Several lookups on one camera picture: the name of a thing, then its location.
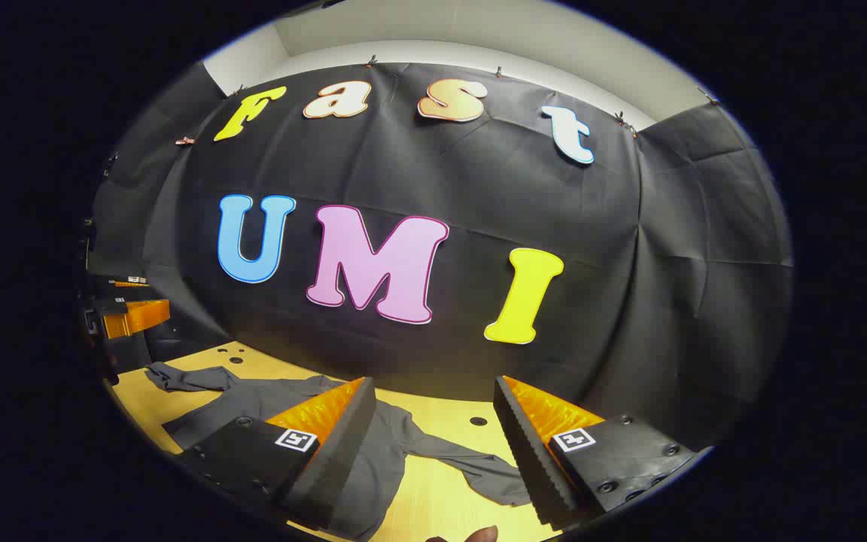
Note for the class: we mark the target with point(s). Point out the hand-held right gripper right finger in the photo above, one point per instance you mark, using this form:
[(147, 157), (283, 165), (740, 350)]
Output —
[(527, 459)]

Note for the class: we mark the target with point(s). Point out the grey collared shirt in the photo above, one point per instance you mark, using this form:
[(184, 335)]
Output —
[(388, 467)]

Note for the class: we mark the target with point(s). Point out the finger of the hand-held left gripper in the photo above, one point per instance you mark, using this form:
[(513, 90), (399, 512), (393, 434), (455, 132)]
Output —
[(140, 316), (131, 283)]

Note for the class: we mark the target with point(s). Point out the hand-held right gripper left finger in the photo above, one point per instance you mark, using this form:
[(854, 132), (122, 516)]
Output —
[(343, 452)]

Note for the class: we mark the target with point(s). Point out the black backdrop cloth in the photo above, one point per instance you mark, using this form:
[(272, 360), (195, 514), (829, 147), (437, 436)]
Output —
[(479, 196)]

